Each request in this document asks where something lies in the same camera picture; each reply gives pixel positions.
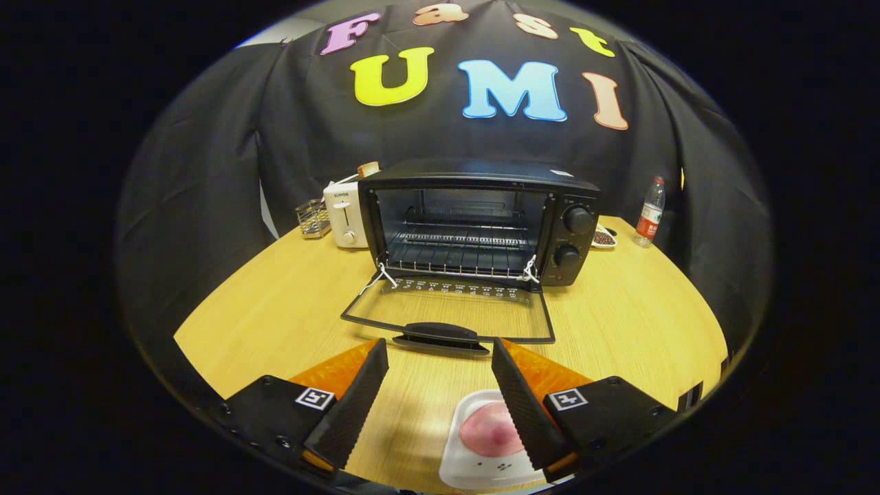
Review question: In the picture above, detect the black toaster oven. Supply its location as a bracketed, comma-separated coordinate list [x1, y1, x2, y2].
[340, 158, 601, 356]

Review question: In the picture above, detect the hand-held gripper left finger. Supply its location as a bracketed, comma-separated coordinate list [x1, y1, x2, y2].
[220, 337, 390, 475]

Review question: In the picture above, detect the plastic water bottle red label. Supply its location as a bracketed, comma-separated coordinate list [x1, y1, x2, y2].
[633, 177, 666, 248]

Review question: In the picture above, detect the small wire basket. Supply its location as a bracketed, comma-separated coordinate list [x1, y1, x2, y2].
[296, 199, 332, 239]

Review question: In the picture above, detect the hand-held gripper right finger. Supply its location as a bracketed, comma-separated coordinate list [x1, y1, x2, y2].
[491, 337, 678, 483]

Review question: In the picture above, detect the wire oven rack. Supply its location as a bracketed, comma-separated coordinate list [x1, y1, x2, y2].
[385, 227, 540, 281]

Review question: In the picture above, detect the white rectangular food tray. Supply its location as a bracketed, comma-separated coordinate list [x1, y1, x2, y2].
[439, 389, 551, 490]

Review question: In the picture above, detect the white pop-up toaster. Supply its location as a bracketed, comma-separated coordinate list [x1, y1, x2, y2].
[323, 180, 369, 249]

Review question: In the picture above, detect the raw red meat slice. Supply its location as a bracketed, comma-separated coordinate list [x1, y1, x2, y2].
[459, 401, 527, 459]

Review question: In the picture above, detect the black backdrop cloth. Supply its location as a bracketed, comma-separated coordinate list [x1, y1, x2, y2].
[113, 0, 774, 358]

